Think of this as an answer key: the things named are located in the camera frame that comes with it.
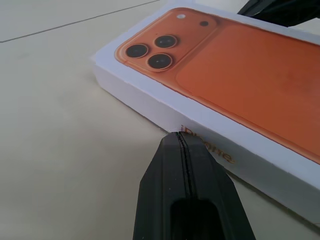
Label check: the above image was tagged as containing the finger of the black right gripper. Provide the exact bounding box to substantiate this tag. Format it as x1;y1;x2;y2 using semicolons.
236;0;320;29

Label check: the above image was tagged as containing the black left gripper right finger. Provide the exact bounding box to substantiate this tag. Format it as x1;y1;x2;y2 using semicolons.
178;132;258;240

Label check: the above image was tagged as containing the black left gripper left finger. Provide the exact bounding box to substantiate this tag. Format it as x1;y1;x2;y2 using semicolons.
132;132;195;240

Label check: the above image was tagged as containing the white phone box lid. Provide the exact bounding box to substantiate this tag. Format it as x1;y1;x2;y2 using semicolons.
93;6;320;221

